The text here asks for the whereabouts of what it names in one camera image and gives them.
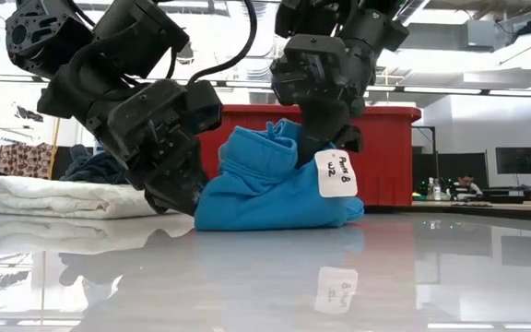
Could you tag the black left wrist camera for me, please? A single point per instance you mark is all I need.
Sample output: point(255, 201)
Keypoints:
point(203, 106)

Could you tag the teal garment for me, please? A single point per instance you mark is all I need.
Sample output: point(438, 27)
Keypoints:
point(265, 193)

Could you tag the black partition panel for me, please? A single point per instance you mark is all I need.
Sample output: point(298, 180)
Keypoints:
point(454, 168)

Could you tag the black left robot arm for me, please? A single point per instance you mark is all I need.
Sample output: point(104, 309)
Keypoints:
point(53, 37)

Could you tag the black desk monitor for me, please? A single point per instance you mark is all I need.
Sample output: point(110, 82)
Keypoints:
point(519, 159)

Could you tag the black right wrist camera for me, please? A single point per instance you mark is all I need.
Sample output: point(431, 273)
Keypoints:
point(307, 18)

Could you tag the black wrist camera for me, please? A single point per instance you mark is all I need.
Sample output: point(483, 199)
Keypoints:
point(307, 18)
point(203, 106)

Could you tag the red plastic laundry bin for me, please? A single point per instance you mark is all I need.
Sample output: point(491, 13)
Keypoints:
point(385, 157)

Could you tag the brown patterned cloth panel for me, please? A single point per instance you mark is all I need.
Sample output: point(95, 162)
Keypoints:
point(26, 159)

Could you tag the small clear bottle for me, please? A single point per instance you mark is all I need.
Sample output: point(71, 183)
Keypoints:
point(430, 188)
point(437, 190)

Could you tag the pale cloth scrap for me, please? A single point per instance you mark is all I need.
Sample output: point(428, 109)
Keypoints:
point(335, 173)

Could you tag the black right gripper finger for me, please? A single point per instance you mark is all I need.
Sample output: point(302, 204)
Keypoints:
point(350, 138)
point(323, 133)

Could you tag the black garment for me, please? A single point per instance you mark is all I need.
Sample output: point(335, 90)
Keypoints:
point(92, 168)

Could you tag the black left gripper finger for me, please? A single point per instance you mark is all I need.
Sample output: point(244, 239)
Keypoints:
point(168, 203)
point(182, 170)

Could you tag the person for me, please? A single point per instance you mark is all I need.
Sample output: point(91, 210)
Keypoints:
point(468, 183)

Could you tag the white lace shirt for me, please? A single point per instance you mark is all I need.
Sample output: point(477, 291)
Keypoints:
point(62, 198)

